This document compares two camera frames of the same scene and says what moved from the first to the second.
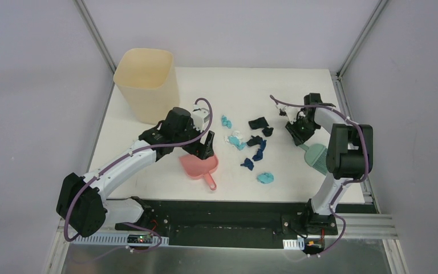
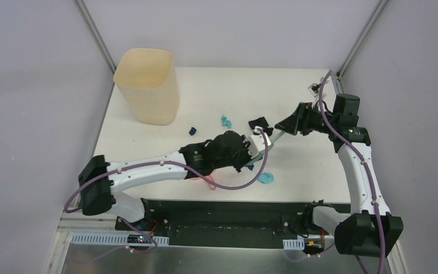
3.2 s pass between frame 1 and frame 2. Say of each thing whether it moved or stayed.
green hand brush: moved
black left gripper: moved
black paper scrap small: stayed
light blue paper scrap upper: stayed
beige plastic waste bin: stayed
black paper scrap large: stayed
